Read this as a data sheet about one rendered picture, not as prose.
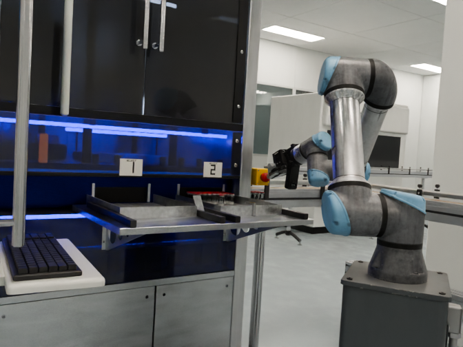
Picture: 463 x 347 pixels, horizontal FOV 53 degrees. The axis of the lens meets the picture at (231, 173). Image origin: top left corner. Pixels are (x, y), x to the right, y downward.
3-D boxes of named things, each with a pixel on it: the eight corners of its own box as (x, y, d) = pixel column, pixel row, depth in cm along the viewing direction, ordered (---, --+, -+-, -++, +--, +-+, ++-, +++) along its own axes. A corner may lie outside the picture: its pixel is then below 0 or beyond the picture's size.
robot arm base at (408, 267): (426, 274, 128) (430, 239, 128) (427, 288, 114) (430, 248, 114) (371, 266, 134) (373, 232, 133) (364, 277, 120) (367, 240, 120)
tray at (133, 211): (85, 204, 164) (86, 194, 163) (153, 202, 178) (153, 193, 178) (119, 219, 135) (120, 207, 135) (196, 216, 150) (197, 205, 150)
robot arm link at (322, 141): (319, 146, 162) (317, 126, 165) (299, 159, 170) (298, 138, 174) (335, 153, 165) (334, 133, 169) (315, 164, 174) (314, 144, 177)
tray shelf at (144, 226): (71, 209, 161) (71, 204, 161) (236, 206, 200) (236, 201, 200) (119, 235, 121) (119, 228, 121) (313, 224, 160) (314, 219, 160)
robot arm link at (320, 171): (342, 180, 160) (340, 152, 165) (310, 178, 159) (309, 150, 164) (335, 189, 167) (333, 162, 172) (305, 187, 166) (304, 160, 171)
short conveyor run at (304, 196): (237, 209, 202) (239, 173, 201) (218, 204, 215) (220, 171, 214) (345, 206, 240) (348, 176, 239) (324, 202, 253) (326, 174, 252)
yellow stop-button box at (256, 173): (246, 184, 200) (247, 167, 200) (259, 184, 204) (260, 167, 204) (256, 185, 194) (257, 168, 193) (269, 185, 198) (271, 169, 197)
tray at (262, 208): (175, 203, 181) (176, 194, 181) (230, 202, 195) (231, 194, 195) (220, 216, 153) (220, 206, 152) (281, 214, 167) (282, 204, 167)
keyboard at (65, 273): (1, 242, 130) (1, 233, 130) (54, 239, 137) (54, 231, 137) (12, 281, 95) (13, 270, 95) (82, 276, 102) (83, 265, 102)
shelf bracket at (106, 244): (101, 249, 160) (103, 213, 159) (109, 248, 161) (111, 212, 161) (138, 275, 132) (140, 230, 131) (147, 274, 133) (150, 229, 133)
